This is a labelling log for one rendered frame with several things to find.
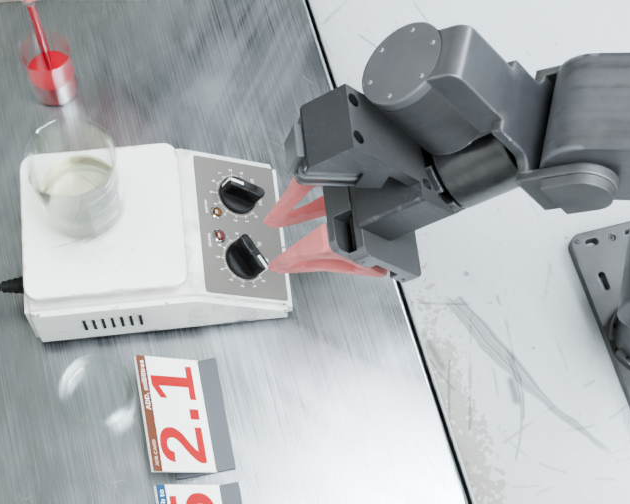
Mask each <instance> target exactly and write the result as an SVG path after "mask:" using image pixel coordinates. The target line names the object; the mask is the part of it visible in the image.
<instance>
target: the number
mask: <svg viewBox="0 0 630 504"><path fill-rule="evenodd" d="M165 489H166V495H167V501H168V504H216V500H215V494H214V488H165Z"/></svg>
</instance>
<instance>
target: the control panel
mask: <svg viewBox="0 0 630 504"><path fill-rule="evenodd" d="M193 163H194V174H195V184H196V195H197V205H198V216H199V226H200V237H201V247H202V258H203V268H204V279H205V288H206V292H210V293H219V294H228V295H237V296H245V297H254V298H263V299H272V300H280V301H288V293H287V285H286V277H285V274H279V273H277V272H274V271H272V270H269V269H267V270H266V271H265V272H263V273H262V274H261V275H258V276H257V277H256V278H253V279H243V278H240V277H238V276H237V275H235V274H234V273H233V272H232V271H231V269H230V268H229V266H228V264H227V261H226V251H227V249H228V247H229V246H230V245H231V244H232V243H233V242H234V241H236V240H237V239H238V238H239V237H240V236H241V235H243V234H247V235H249V236H250V238H251V239H252V241H253V242H254V243H255V245H256V246H257V248H258V249H259V251H260V252H261V254H262V255H263V256H264V258H265V259H266V261H267V262H268V264H269V263H270V262H271V261H273V260H274V259H275V258H276V257H277V256H279V255H280V254H281V253H282V245H281V237H280V229H279V228H277V229H275V228H272V227H269V226H267V225H265V224H263V219H264V218H265V217H266V215H267V214H268V213H269V212H270V210H271V209H272V208H273V207H274V205H275V204H276V196H275V188H274V180H273V173H272V169H269V168H264V167H258V166H253V165H247V164H241V163H236V162H230V161H225V160H219V159H213V158H208V157H202V156H196V155H193ZM231 176H237V177H240V178H243V179H244V180H246V181H247V182H250V183H252V184H254V185H257V186H259V187H262V188H263V189H264V191H265V195H264V196H263V197H262V198H261V199H260V200H259V201H258V202H257V203H256V204H255V206H254V208H253V209H252V210H251V211H250V212H248V213H246V214H238V213H234V212H232V211H231V210H229V209H228V208H227V207H226V206H225V205H224V204H223V202H222V200H221V198H220V194H219V188H220V185H221V183H222V182H223V181H224V180H225V179H226V178H228V177H231ZM216 207H218V208H220V209H221V210H222V215H221V216H220V217H217V216H215V215H214V213H213V209H214V208H216ZM216 231H222V232H223V233H224V235H225V237H224V239H223V240H219V239H217V238H216V236H215V233H216Z"/></svg>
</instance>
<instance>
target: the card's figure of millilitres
mask: <svg viewBox="0 0 630 504"><path fill-rule="evenodd" d="M145 360H146V367H147V373H148V379H149V386H150V392H151V398H152V405H153V411H154V417H155V424H156V430H157V436H158V443H159V449H160V455H161V462H162V467H170V468H210V464H209V458H208V452H207V446H206V441H205V435H204V429H203V423H202V417H201V412H200V406H199V400H198V394H197V389H196V383H195V377H194V371H193V366H192V363H186V362H175V361H164V360H153V359H145Z"/></svg>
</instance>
